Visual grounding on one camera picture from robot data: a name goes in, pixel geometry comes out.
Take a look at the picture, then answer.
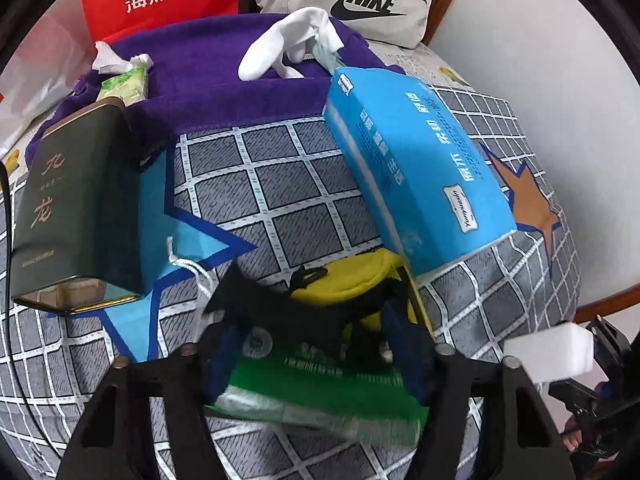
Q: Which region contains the small green tissue packet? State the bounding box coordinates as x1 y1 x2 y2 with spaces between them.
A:
96 66 149 106

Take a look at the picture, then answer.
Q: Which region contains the white cloth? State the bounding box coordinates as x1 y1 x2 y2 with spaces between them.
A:
238 6 345 81

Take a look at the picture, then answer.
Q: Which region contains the white drawstring cord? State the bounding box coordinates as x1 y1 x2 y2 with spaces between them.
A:
164 236 214 302

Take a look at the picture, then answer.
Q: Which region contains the white Miniso plastic bag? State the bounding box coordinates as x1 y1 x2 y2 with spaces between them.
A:
1 0 96 155

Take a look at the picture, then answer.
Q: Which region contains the person's right hand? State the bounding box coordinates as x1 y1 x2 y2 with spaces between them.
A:
561 416 582 453

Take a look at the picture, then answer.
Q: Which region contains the white foam block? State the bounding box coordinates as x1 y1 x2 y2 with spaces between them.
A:
503 323 594 384

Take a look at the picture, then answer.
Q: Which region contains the dark green tea tin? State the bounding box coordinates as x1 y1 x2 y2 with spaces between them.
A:
10 98 143 314

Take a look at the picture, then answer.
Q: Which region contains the yellow black pouch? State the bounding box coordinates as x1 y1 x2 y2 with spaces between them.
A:
290 248 433 370

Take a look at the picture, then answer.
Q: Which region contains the purple towel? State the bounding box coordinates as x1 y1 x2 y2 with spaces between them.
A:
24 12 407 166

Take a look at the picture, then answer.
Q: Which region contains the blue tissue pack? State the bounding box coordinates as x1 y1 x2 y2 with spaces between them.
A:
323 67 516 276

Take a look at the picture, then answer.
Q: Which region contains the green wet wipes pack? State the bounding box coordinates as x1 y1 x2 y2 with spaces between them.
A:
212 327 427 445

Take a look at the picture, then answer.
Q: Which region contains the crumpled white tissue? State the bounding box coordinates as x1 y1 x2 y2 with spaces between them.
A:
91 41 154 75

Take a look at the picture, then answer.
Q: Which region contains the grey checked bedspread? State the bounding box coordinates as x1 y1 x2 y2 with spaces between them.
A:
1 117 580 479

